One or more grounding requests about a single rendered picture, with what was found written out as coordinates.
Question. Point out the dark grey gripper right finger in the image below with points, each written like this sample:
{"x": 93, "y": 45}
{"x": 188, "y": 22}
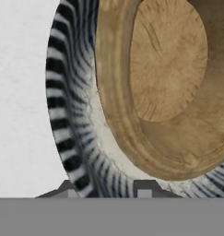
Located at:
{"x": 146, "y": 190}

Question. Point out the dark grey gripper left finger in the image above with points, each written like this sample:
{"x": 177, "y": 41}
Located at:
{"x": 63, "y": 190}

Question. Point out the black and white striped bowl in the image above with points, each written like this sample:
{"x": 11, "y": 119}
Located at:
{"x": 74, "y": 107}

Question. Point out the brown wooden bowl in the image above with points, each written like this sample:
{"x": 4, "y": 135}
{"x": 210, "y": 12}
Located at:
{"x": 168, "y": 92}

